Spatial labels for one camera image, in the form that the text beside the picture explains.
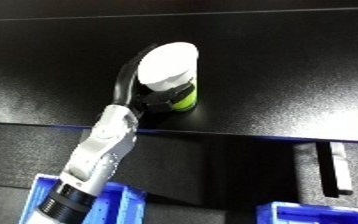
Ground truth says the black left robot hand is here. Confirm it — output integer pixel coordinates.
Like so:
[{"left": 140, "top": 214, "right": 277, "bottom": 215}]
[{"left": 109, "top": 43, "right": 199, "bottom": 116}]

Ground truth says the green band paper cup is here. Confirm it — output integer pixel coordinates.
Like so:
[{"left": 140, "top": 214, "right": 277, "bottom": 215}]
[{"left": 136, "top": 41, "right": 201, "bottom": 113}]

